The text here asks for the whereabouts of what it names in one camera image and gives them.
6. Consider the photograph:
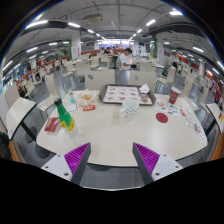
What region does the group of ceiling lights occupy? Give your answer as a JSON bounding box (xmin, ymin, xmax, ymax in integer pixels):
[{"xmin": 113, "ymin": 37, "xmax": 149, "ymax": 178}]
[{"xmin": 1, "ymin": 9, "xmax": 224, "ymax": 73}]

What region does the small clear sanitizer bottle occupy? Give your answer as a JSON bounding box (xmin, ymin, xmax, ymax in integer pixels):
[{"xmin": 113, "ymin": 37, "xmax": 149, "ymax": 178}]
[{"xmin": 68, "ymin": 92, "xmax": 77, "ymax": 105}]

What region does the clear plastic packet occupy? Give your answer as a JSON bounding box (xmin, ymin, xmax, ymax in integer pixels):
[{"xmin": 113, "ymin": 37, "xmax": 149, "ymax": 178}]
[{"xmin": 185, "ymin": 114, "xmax": 201, "ymax": 132}]

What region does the red paper cup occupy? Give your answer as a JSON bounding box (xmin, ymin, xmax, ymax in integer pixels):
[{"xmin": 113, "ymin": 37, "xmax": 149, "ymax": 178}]
[{"xmin": 168, "ymin": 86, "xmax": 182, "ymax": 105}]

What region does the white dotted mug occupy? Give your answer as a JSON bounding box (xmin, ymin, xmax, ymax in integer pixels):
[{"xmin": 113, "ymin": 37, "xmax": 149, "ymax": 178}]
[{"xmin": 118, "ymin": 98, "xmax": 140, "ymax": 119}]

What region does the clear food bag with fries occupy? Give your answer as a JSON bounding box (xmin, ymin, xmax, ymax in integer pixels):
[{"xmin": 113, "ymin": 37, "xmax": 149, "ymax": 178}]
[{"xmin": 75, "ymin": 89, "xmax": 100, "ymax": 108}]

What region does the green drink bottle black cap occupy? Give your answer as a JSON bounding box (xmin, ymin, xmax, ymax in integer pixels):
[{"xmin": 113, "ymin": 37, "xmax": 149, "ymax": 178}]
[{"xmin": 53, "ymin": 97, "xmax": 80, "ymax": 140}]

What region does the flat round red coaster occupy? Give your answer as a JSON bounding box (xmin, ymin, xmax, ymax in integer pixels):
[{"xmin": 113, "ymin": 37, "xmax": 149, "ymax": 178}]
[{"xmin": 155, "ymin": 112, "xmax": 169, "ymax": 124}]

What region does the white pink-printed paper slip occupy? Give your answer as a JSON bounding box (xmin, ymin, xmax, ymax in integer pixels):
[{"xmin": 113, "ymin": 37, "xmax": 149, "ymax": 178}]
[{"xmin": 196, "ymin": 128, "xmax": 208, "ymax": 143}]

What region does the colourful sticker sheet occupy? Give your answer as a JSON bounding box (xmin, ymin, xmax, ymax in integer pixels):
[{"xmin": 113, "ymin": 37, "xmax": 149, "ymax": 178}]
[{"xmin": 154, "ymin": 99, "xmax": 182, "ymax": 118}]

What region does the white neighbouring table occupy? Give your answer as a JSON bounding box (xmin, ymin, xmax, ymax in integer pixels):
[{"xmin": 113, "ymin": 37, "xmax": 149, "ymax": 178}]
[
  {"xmin": 205, "ymin": 102, "xmax": 224, "ymax": 134},
  {"xmin": 5, "ymin": 96, "xmax": 38, "ymax": 142}
]

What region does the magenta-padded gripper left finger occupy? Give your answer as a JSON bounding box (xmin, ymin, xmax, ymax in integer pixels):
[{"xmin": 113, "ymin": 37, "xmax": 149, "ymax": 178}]
[{"xmin": 40, "ymin": 142, "xmax": 92, "ymax": 186}]

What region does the red paper pouch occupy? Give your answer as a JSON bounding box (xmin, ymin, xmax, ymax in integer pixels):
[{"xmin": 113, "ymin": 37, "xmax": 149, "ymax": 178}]
[{"xmin": 44, "ymin": 116, "xmax": 61, "ymax": 133}]

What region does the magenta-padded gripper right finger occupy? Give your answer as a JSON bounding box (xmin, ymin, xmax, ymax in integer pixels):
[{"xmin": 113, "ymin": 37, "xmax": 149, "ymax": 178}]
[{"xmin": 131, "ymin": 142, "xmax": 184, "ymax": 186}]

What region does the printed paper tray liner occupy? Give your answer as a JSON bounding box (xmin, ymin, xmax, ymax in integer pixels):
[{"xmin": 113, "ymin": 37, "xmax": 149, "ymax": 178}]
[{"xmin": 102, "ymin": 85, "xmax": 153, "ymax": 106}]

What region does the crumpled white napkin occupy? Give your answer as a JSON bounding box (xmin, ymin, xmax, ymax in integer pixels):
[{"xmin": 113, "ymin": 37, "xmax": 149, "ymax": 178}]
[{"xmin": 138, "ymin": 83, "xmax": 151, "ymax": 95}]

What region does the ceiling air conditioner unit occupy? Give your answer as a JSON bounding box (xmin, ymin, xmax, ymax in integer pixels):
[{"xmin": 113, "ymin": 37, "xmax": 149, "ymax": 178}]
[{"xmin": 83, "ymin": 13, "xmax": 105, "ymax": 24}]

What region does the group of beige chairs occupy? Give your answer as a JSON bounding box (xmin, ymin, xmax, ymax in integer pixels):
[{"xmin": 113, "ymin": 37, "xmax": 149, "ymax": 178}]
[{"xmin": 4, "ymin": 54, "xmax": 214, "ymax": 114}]

